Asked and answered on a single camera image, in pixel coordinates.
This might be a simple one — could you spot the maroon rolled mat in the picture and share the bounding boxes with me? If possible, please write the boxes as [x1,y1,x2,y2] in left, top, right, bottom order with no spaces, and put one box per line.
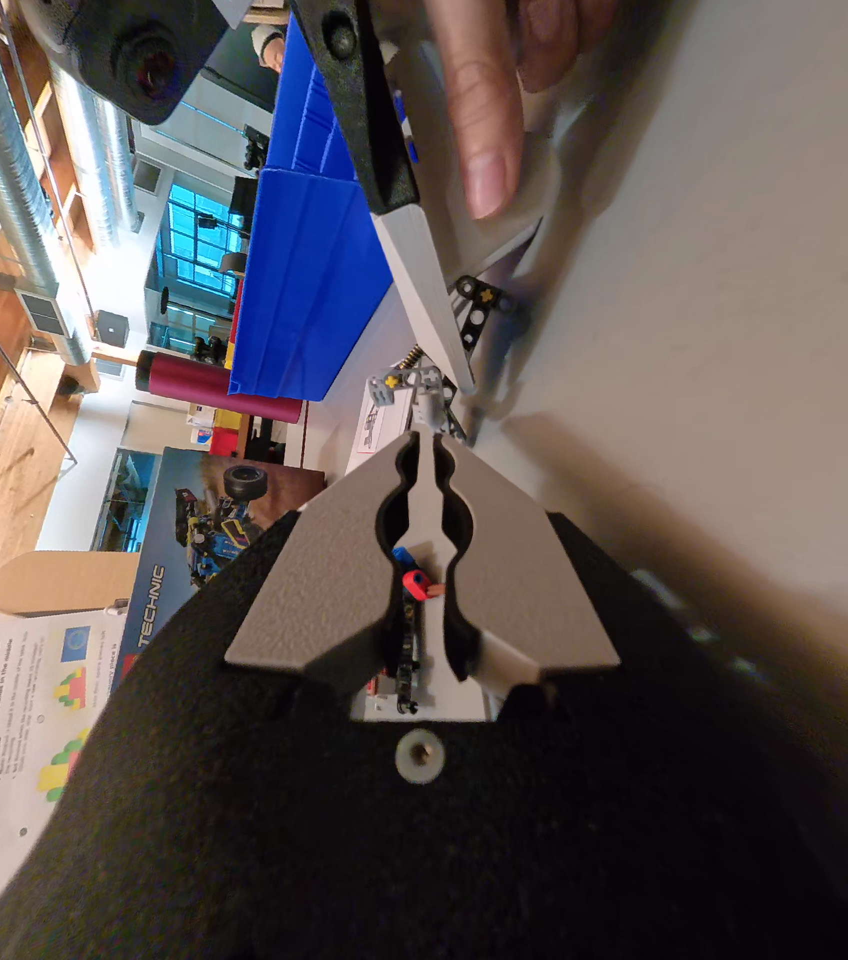
[133,350,304,425]

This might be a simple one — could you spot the toy car chassis assembly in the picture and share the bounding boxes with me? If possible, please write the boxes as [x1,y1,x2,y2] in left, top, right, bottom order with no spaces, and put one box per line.
[367,546,446,714]

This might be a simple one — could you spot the cardboard box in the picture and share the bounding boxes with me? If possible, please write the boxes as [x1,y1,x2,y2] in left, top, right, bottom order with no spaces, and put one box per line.
[0,551,142,618]

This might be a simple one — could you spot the open instruction booklet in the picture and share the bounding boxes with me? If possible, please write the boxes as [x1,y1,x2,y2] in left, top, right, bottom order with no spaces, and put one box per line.
[345,401,418,475]

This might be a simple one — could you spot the curved grey toy piece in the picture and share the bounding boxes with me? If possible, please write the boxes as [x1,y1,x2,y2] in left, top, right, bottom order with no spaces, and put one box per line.
[416,390,466,444]

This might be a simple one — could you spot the window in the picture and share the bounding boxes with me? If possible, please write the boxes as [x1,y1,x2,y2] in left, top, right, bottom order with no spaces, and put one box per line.
[154,183,253,297]

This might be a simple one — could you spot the toy set box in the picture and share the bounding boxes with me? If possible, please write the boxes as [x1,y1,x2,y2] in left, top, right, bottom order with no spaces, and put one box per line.
[109,446,328,695]

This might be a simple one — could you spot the printed paper sheet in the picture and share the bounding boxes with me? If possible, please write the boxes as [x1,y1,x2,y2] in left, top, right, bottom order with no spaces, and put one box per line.
[0,596,129,954]

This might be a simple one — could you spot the silver air duct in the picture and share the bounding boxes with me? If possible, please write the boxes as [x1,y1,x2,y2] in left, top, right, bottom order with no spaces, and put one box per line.
[0,0,144,365]

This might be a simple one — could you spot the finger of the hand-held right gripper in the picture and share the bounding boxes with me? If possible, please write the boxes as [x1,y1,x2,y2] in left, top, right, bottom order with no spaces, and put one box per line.
[371,202,479,396]

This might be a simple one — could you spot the person's right hand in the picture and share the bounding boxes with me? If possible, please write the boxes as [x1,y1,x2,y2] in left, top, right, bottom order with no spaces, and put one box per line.
[424,0,622,222]

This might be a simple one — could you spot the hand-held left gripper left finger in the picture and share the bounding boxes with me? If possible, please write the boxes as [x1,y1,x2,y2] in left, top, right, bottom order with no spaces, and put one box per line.
[223,429,421,697]

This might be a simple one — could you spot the black toy beam with pins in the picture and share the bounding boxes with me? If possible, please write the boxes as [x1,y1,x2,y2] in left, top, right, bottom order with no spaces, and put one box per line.
[454,274,517,354]

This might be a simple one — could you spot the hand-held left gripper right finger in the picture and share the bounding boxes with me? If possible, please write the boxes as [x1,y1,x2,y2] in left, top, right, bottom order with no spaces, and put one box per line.
[433,435,622,687]

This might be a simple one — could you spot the large blue storage bin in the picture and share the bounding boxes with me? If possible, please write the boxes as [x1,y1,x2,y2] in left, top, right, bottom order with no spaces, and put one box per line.
[227,166,395,402]

